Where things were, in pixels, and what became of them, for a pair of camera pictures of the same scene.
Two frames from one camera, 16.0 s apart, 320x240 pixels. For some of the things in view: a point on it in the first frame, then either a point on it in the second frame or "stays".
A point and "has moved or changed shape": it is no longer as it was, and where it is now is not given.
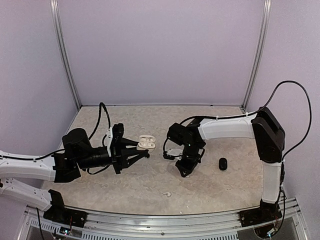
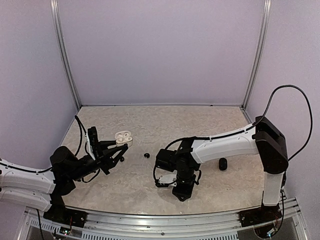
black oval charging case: (223, 164) stays
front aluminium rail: (100, 225) stays
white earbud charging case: (146, 142) has moved or changed shape
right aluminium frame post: (258, 53) stays
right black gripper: (188, 168) → (186, 193)
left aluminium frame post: (58, 27) stays
